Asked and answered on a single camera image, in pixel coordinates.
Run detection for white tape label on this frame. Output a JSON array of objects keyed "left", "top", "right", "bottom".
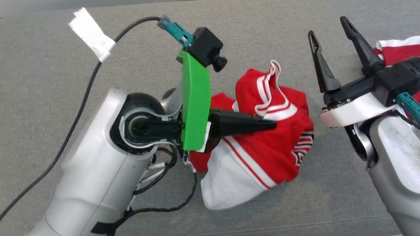
[{"left": 68, "top": 7, "right": 116, "bottom": 63}]

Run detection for grey fabric sofa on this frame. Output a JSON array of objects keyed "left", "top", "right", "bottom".
[{"left": 0, "top": 0, "right": 420, "bottom": 236}]

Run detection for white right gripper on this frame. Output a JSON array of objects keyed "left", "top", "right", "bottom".
[{"left": 308, "top": 16, "right": 400, "bottom": 128}]

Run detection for red Bulls 23 jersey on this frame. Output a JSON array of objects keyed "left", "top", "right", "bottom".
[{"left": 189, "top": 60, "right": 315, "bottom": 210}]

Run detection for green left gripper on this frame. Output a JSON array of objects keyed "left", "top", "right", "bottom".
[{"left": 179, "top": 51, "right": 277, "bottom": 153}]

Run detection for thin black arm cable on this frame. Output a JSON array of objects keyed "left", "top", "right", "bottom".
[{"left": 91, "top": 146, "right": 198, "bottom": 235}]

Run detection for red shorts with white trim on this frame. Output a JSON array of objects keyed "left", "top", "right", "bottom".
[{"left": 373, "top": 35, "right": 420, "bottom": 103}]

